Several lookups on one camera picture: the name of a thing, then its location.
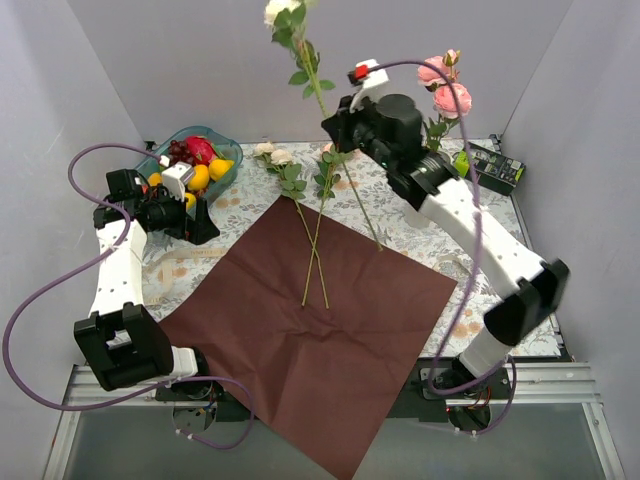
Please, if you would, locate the red dragon fruit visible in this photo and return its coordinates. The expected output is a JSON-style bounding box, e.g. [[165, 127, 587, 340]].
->
[[185, 136, 219, 166]]

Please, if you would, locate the floral patterned table mat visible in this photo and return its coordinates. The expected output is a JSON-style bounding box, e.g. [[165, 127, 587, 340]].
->
[[94, 138, 564, 361]]

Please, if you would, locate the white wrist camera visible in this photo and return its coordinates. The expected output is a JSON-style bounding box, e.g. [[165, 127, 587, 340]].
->
[[161, 162, 195, 201], [348, 59, 390, 113]]

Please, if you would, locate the peach rose stem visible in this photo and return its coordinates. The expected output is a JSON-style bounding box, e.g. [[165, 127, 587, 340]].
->
[[302, 143, 362, 309]]

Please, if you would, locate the pink rose stem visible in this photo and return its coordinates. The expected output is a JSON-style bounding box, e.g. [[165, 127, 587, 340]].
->
[[417, 49, 472, 151]]

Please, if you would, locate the aluminium frame rail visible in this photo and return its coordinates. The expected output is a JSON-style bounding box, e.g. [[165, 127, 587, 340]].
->
[[42, 362, 626, 480]]

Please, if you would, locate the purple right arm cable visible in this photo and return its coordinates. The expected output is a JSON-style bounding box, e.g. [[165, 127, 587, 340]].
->
[[369, 59, 519, 436]]

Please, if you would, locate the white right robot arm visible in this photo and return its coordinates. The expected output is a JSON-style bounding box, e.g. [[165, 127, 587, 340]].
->
[[322, 94, 570, 398]]

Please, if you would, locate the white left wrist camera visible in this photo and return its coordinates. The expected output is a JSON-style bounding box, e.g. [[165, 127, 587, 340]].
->
[[161, 162, 195, 201]]

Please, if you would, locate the purple grape bunch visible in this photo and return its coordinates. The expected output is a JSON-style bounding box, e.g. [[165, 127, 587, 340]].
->
[[167, 140, 195, 166]]

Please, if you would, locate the small orange fruit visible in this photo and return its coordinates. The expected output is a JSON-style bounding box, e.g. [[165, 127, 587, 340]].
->
[[148, 173, 162, 187]]

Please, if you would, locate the teal plastic fruit tray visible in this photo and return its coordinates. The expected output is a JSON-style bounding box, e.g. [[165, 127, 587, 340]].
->
[[136, 126, 243, 203]]

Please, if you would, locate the yellow lemon right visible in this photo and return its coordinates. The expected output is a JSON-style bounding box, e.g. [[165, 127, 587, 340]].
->
[[208, 158, 235, 182]]

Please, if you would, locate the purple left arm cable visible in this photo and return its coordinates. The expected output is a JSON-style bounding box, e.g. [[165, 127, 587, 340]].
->
[[1, 144, 256, 449]]

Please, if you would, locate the dark red wrapping paper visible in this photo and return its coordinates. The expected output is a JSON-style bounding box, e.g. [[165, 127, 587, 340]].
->
[[160, 198, 456, 479]]

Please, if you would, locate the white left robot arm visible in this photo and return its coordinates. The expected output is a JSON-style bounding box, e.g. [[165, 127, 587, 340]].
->
[[74, 162, 220, 400]]

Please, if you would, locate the yellow lemon middle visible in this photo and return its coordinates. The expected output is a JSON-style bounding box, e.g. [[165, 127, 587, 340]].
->
[[187, 164, 210, 192]]

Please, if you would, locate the white rose stem tall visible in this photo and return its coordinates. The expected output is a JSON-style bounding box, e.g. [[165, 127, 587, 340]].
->
[[264, 1, 382, 251]]

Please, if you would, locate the black green product box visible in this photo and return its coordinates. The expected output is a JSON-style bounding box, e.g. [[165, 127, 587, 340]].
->
[[469, 143, 526, 196]]

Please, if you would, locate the yellow lemon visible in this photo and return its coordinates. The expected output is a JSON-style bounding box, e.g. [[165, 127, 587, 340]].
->
[[208, 158, 235, 182], [187, 164, 210, 192]]

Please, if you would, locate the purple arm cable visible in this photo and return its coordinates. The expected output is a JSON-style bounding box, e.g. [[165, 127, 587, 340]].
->
[[369, 59, 519, 436], [1, 144, 256, 449]]

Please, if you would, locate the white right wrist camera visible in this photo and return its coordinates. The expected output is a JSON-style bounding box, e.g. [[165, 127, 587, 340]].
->
[[348, 59, 390, 113]]

